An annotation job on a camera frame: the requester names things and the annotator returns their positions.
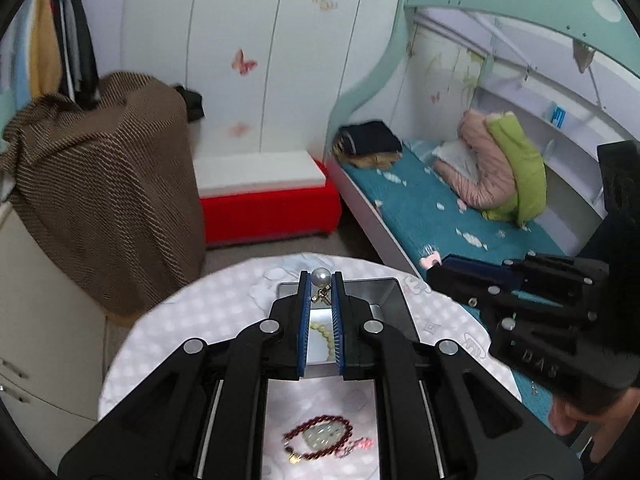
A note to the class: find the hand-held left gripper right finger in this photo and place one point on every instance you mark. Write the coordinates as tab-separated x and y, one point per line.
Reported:
337	327

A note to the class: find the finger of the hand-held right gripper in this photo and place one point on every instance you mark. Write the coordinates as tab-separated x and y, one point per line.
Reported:
465	285
550	270

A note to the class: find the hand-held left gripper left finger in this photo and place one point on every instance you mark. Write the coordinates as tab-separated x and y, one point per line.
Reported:
301	327

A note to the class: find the pearl drop earring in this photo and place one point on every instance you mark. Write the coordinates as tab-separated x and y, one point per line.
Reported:
319	276

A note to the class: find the silver metal tin box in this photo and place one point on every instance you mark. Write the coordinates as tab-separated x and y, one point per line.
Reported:
385	296

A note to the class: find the small pink bead charm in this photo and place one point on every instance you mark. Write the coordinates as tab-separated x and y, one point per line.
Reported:
361	444

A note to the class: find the person's right hand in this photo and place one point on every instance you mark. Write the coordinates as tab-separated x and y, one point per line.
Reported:
567	412

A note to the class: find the teal patterned bed sheet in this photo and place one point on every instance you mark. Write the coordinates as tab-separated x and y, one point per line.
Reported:
425	210

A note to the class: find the green padded jacket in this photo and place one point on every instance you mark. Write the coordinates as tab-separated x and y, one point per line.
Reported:
525	170

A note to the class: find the pink padded jacket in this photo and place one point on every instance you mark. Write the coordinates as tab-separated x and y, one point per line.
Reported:
492	175

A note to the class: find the red bench with white top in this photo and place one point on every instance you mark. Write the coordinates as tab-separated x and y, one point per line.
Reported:
265	210

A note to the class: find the white pillow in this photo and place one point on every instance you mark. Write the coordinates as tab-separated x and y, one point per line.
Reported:
457	157

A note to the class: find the folded tan cloth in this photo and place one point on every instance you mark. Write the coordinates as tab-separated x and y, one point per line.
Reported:
372	161

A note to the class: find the small blue box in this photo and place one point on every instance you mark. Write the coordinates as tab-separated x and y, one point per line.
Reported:
558	115

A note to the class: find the folded dark clothes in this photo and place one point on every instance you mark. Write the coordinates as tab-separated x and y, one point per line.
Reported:
372	137

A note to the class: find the faint pink butterfly sticker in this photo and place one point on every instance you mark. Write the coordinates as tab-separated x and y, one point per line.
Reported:
239	129

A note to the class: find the white wardrobe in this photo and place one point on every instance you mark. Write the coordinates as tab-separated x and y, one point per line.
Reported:
280	85

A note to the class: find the brown knitted blanket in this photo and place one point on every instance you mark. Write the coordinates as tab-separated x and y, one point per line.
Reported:
100	185

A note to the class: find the black garment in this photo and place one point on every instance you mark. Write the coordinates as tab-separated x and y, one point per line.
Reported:
192	102

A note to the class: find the beige cabinet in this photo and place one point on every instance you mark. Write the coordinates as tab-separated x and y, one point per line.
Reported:
45	335

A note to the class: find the row of hanging clothes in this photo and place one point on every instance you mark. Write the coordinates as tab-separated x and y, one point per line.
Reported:
45	45

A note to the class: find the pastel wall poster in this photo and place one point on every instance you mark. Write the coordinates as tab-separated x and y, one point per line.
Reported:
445	80

